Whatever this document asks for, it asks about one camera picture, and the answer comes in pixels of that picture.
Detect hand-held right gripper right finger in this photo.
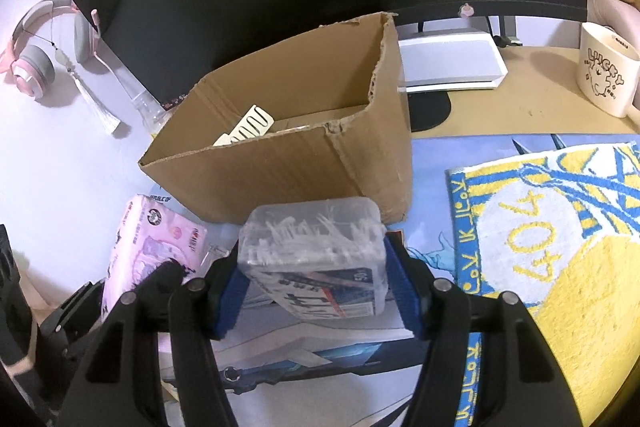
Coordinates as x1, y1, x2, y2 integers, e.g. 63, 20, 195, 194
382, 237, 583, 427

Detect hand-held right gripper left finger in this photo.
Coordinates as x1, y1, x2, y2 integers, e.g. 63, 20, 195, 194
56, 241, 251, 427

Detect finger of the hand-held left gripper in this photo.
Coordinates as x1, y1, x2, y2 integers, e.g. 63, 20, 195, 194
134, 259, 184, 333

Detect pink tissue pack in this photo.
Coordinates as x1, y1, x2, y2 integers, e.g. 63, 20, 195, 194
101, 194, 208, 323

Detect clear floss pick box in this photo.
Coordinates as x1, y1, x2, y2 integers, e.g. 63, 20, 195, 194
237, 196, 388, 320

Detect brown cardboard box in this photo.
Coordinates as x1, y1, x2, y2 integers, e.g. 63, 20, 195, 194
137, 12, 413, 225

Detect white hair clip card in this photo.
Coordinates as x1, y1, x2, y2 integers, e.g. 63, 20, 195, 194
214, 104, 275, 148

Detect printed blue desk mat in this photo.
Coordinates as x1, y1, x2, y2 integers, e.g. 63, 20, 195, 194
120, 132, 640, 427

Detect clear plastic bottle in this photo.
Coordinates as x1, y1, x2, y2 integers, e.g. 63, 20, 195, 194
131, 92, 168, 138

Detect yellow blue towel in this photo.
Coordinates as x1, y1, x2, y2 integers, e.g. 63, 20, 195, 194
446, 144, 640, 427

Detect white tassel charm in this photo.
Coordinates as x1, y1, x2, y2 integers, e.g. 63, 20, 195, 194
50, 37, 122, 135

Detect black monitor stand base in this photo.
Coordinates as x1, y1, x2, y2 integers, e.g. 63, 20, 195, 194
407, 91, 452, 132

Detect white game console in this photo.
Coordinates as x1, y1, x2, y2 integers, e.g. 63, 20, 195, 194
397, 28, 507, 94

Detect pink cat-ear headphones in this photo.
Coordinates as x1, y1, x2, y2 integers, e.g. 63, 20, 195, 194
0, 0, 103, 100

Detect cream cartoon mug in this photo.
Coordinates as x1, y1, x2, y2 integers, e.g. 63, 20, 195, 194
573, 22, 640, 118

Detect pink padded chair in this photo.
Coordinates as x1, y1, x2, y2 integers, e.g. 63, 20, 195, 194
590, 0, 640, 52

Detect white headphone cable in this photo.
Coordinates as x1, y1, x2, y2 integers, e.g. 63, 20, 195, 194
94, 52, 147, 104

